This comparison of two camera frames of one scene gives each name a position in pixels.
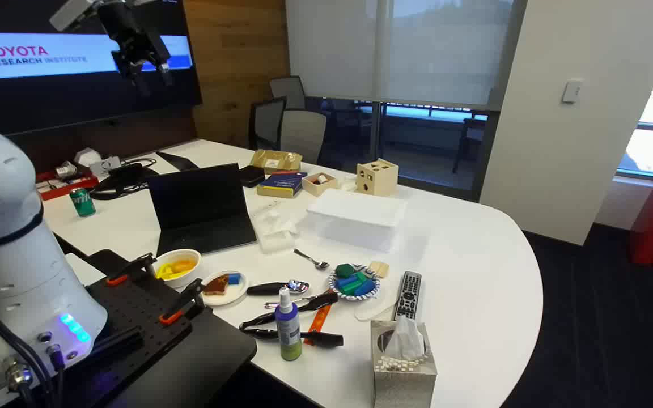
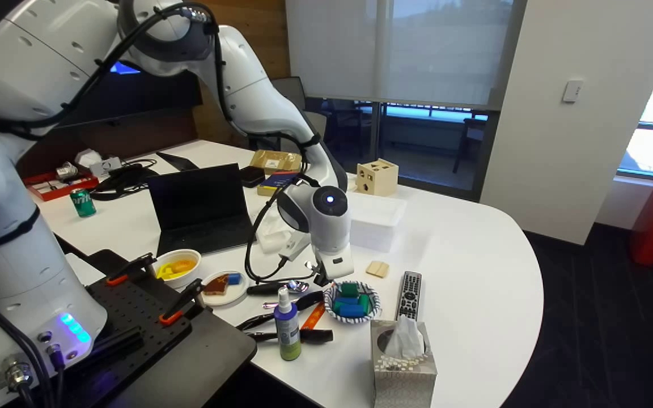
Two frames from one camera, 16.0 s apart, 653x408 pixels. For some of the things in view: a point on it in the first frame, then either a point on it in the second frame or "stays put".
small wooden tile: [378, 268] stays put
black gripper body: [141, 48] to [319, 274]
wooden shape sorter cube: [376, 176] stays put
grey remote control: [407, 292] stays put
